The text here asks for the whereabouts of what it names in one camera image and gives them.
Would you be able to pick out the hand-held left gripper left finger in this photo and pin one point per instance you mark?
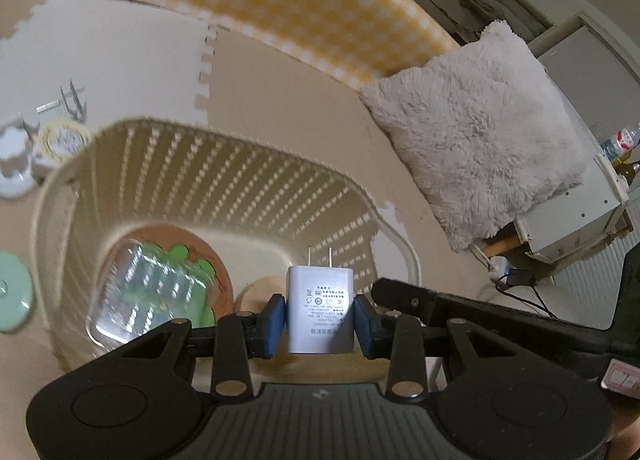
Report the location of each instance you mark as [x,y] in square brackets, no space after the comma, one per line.
[274,327]

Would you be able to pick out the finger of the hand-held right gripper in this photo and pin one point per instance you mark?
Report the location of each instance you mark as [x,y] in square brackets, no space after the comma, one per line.
[500,320]

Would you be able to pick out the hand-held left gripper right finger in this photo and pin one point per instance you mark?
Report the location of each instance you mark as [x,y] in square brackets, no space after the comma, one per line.
[366,327]

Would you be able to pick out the white wall charger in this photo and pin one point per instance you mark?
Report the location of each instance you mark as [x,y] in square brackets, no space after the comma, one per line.
[320,305]

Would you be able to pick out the clear plastic container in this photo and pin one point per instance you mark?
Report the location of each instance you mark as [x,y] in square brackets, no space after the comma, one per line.
[145,285]

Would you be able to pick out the cream plastic woven basket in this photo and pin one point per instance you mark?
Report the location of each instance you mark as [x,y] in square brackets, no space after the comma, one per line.
[225,180]

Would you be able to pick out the cream tape roll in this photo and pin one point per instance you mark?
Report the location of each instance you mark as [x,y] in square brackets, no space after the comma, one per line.
[61,143]

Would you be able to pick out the white suction knob holder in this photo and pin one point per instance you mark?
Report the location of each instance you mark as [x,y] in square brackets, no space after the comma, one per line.
[17,160]

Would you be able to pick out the light wooden disc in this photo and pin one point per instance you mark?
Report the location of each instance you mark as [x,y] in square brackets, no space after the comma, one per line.
[260,292]

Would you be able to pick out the clear water bottle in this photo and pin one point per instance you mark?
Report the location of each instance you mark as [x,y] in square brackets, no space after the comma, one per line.
[622,138]

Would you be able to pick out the white cabinet wooden legs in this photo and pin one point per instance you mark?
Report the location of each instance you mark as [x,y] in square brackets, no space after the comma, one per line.
[575,140]

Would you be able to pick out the white fluffy pillow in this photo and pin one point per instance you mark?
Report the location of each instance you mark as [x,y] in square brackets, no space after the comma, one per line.
[480,140]

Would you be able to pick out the foam puzzle floor mat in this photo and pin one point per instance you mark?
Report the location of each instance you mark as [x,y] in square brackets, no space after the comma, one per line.
[300,90]

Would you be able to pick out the mint green round disc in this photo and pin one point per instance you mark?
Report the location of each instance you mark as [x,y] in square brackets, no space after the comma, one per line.
[14,292]

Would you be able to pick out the metal tweezers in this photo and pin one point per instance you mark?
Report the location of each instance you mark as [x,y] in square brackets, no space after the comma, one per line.
[75,100]

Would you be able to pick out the folded beige blankets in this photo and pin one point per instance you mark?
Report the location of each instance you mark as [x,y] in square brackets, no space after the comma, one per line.
[500,3]

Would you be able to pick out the small white plastic piece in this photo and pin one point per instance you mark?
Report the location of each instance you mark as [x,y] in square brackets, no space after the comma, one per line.
[47,107]

